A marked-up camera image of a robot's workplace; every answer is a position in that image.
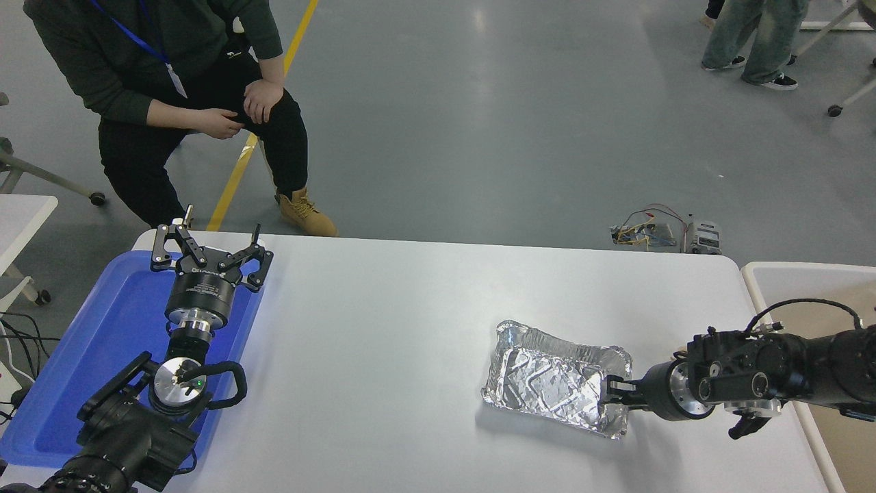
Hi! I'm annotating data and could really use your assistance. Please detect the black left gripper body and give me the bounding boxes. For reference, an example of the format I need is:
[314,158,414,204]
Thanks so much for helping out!
[166,255,244,323]

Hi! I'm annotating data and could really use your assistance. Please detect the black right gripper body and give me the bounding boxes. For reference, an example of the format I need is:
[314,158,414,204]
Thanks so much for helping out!
[640,361,685,420]

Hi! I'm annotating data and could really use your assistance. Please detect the silver foil tray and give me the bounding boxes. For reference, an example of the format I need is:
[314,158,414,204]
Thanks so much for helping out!
[481,320,633,440]

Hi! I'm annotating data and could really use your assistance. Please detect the person's right hand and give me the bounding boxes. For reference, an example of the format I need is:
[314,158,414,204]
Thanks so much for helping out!
[197,107,246,140]

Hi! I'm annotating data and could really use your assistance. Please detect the person's left hand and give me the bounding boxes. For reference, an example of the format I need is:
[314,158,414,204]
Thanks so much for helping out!
[243,79,285,126]

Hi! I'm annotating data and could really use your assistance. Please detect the blue plastic tray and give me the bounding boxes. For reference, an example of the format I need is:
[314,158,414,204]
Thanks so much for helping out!
[0,250,266,470]

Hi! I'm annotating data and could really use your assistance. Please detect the grey office chair base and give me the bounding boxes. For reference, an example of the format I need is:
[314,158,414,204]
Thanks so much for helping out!
[0,92,107,207]

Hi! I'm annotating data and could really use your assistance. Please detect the white side table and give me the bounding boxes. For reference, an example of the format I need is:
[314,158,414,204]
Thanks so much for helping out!
[0,194,60,306]

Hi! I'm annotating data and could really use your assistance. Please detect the large pale bin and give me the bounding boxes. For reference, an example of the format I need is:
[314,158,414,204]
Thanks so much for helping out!
[742,262,876,493]

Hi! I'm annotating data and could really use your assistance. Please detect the seated person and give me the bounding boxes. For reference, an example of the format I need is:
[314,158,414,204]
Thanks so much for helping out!
[23,0,339,238]

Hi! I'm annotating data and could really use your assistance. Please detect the white wheeled table base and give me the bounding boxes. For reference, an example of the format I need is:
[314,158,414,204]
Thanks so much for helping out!
[793,0,876,118]

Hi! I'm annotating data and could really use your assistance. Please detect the tangled wire circuit bundle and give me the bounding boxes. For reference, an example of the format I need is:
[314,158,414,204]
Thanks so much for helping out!
[611,203,688,249]

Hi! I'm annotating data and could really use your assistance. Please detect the black floor cables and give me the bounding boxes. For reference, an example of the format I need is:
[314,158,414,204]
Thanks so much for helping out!
[0,312,53,425]

